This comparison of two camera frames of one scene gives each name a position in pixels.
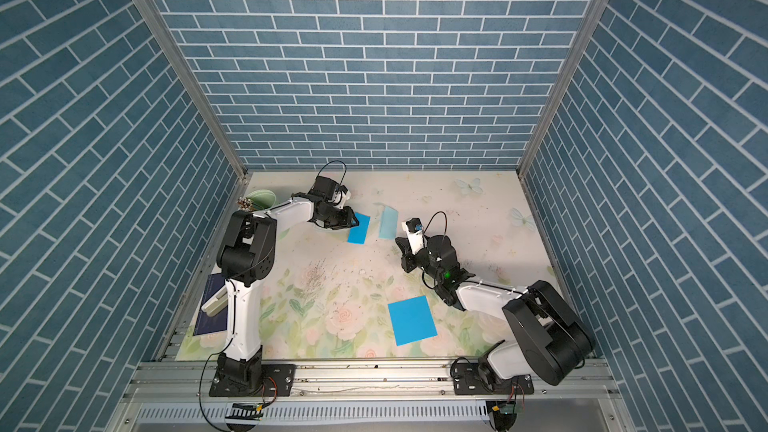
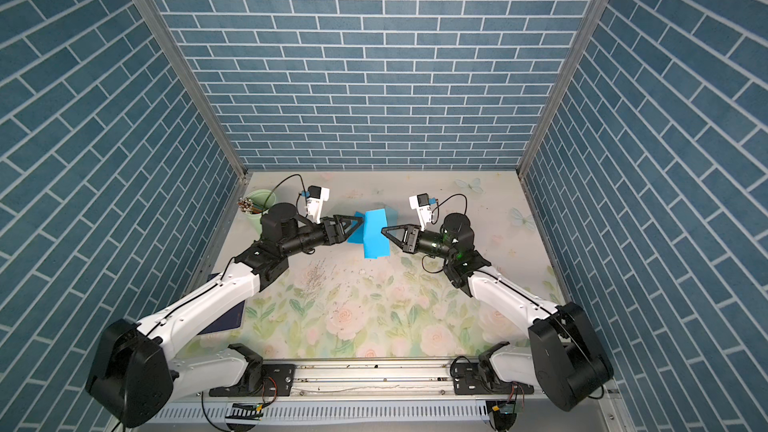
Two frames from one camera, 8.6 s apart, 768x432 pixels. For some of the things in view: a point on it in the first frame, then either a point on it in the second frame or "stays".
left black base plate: [277, 381] stays
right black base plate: [469, 379] stays
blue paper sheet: [412, 320] to [376, 244]
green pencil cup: [263, 199] stays
